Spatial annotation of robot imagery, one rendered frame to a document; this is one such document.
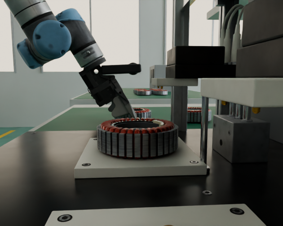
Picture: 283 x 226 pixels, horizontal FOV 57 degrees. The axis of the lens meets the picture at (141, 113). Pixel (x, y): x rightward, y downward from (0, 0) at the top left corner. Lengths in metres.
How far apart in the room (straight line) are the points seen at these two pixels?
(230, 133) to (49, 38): 0.40
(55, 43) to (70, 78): 4.34
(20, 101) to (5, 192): 4.90
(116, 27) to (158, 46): 0.82
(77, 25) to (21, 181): 0.52
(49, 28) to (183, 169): 0.40
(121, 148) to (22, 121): 4.92
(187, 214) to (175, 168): 0.11
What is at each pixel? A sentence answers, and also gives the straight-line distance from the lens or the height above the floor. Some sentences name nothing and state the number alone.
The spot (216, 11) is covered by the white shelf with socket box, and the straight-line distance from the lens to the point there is 1.29.
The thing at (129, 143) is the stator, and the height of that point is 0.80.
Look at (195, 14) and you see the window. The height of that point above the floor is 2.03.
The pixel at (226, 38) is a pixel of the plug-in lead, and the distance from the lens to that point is 0.39.
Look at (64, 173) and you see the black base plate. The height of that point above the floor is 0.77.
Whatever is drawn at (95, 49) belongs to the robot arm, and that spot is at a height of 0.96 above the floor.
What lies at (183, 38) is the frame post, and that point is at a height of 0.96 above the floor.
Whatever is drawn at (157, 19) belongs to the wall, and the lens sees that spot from 4.99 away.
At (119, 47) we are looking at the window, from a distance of 4.86.
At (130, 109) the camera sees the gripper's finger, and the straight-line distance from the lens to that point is 0.71.
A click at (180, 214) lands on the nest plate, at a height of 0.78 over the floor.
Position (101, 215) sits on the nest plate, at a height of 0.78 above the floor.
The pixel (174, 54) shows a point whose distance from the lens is 0.34.
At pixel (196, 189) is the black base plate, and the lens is 0.28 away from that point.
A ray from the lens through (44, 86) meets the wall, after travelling 5.03.
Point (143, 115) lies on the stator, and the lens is 0.75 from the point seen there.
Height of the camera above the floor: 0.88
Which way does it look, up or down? 8 degrees down
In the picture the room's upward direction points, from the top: straight up
